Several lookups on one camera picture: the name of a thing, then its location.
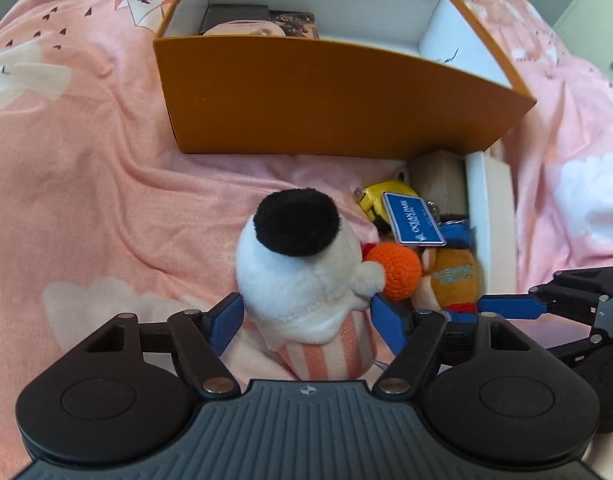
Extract orange plush keychain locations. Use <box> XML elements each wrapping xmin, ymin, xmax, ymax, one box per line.
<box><xmin>411</xmin><ymin>245</ymin><xmax>482</xmax><ymax>313</ymax></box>

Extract small tan cardboard box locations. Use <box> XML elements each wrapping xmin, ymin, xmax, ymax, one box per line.
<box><xmin>407</xmin><ymin>150</ymin><xmax>469</xmax><ymax>221</ymax></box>

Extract blue lanyard strap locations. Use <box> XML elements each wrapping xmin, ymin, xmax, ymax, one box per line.
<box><xmin>439</xmin><ymin>222</ymin><xmax>474</xmax><ymax>252</ymax></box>

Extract cream door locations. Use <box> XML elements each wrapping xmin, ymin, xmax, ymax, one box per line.
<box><xmin>553</xmin><ymin>0</ymin><xmax>613</xmax><ymax>81</ymax></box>

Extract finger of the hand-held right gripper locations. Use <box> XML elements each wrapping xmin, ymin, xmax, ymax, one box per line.
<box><xmin>479</xmin><ymin>285</ymin><xmax>607</xmax><ymax>322</ymax></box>
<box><xmin>553</xmin><ymin>269</ymin><xmax>613</xmax><ymax>294</ymax></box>

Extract blue key tag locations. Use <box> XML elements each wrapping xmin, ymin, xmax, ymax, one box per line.
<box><xmin>381</xmin><ymin>191</ymin><xmax>447</xmax><ymax>247</ymax></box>

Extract orange crochet ball toy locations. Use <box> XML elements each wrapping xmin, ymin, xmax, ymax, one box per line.
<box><xmin>362</xmin><ymin>242</ymin><xmax>423</xmax><ymax>302</ymax></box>

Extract long white box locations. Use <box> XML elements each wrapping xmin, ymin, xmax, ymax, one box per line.
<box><xmin>463</xmin><ymin>151</ymin><xmax>518</xmax><ymax>296</ymax></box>

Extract yellow tape measure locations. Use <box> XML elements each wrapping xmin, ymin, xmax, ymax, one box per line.
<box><xmin>355</xmin><ymin>182</ymin><xmax>419</xmax><ymax>226</ymax></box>

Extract dark printed card box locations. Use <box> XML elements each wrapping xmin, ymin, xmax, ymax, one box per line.
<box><xmin>268</xmin><ymin>10</ymin><xmax>321</xmax><ymax>40</ymax></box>

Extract dark grey box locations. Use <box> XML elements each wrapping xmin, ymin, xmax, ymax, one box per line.
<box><xmin>201</xmin><ymin>4</ymin><xmax>270</xmax><ymax>36</ymax></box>

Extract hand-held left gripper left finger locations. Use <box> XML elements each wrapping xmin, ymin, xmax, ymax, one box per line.
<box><xmin>84</xmin><ymin>292</ymin><xmax>244</xmax><ymax>399</ymax></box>

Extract white plush toy black top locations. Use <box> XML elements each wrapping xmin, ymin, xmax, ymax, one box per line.
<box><xmin>235</xmin><ymin>187</ymin><xmax>384</xmax><ymax>381</ymax></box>

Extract pink printed blanket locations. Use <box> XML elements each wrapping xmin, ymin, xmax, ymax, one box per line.
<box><xmin>0</xmin><ymin>0</ymin><xmax>613</xmax><ymax>480</ymax></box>

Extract orange cardboard box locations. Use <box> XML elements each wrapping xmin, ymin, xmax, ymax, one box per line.
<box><xmin>153</xmin><ymin>0</ymin><xmax>538</xmax><ymax>157</ymax></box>

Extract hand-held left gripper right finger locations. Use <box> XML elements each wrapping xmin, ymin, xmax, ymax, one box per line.
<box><xmin>371</xmin><ymin>292</ymin><xmax>532</xmax><ymax>396</ymax></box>

